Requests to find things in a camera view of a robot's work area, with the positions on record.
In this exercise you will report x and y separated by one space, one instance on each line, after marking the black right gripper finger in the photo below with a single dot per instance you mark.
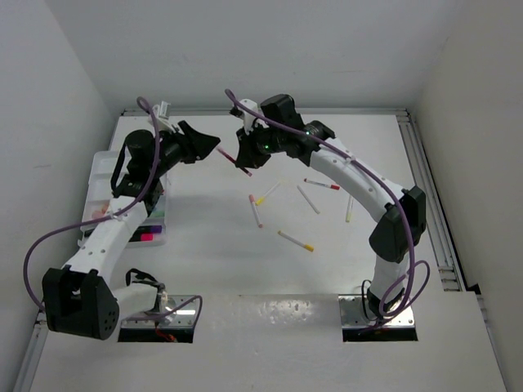
243 158
256 159

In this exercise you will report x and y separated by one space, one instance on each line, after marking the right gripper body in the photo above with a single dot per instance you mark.
270 140

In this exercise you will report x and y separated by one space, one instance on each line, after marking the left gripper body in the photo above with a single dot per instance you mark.
174 149

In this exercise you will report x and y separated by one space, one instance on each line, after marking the red gel pen horizontal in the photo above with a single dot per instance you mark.
233 161

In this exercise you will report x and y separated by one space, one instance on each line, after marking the purple black highlighter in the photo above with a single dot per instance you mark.
150 229

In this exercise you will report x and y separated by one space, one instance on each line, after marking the pink black highlighter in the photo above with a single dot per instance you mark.
141 237

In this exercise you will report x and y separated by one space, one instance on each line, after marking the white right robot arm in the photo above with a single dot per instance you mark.
275 126

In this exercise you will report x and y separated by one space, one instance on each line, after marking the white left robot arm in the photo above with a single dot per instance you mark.
77 297

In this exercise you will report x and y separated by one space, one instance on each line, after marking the pink white marker pen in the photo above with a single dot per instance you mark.
255 211

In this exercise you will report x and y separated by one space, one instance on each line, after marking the yellow tipped white marker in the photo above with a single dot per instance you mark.
270 191

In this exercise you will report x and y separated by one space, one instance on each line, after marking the clear grey pen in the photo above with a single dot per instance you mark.
308 200

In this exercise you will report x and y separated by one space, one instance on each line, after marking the red white marker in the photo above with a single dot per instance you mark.
321 184

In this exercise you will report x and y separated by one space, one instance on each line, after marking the yellow capped white marker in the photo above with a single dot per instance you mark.
288 237

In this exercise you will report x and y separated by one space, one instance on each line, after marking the yellow white marker right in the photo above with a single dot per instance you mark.
349 209

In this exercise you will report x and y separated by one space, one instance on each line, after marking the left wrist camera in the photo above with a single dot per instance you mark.
161 113

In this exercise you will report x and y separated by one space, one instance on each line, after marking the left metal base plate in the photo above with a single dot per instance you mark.
176 312

